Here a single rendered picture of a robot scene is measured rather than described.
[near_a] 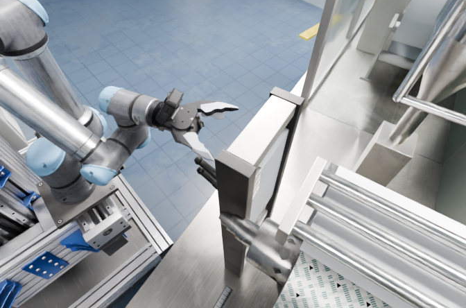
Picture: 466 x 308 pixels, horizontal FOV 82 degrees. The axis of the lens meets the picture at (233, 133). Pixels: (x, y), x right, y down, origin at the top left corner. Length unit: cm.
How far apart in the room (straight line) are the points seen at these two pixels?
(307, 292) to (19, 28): 77
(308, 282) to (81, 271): 149
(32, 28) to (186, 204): 140
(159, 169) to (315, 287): 184
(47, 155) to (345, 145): 101
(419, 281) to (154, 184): 183
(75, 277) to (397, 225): 157
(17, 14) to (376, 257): 80
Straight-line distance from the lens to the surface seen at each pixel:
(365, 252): 31
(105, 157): 74
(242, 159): 33
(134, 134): 78
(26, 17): 82
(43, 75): 89
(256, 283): 83
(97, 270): 169
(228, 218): 39
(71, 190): 108
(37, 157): 100
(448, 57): 61
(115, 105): 73
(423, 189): 112
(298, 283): 32
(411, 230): 34
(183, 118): 64
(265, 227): 37
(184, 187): 197
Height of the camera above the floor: 171
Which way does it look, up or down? 51 degrees down
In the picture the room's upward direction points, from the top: straight up
